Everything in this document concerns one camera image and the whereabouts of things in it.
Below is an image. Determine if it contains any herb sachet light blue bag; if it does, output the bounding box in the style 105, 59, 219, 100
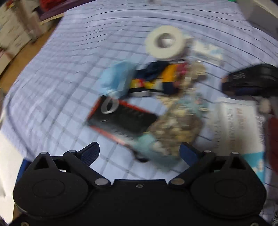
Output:
133, 93, 208, 171

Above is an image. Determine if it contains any black red flat case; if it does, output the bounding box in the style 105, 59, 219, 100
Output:
86, 96, 158, 147

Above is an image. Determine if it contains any white tissue pack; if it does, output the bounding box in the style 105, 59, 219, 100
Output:
191, 40, 223, 66

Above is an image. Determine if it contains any blue face mask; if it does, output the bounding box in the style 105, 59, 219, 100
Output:
100, 61, 137, 99

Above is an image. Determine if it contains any large white tape roll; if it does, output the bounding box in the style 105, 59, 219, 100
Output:
145, 25, 186, 60

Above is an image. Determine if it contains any beige mesh drawstring pouch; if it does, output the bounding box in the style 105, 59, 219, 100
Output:
183, 61, 207, 87

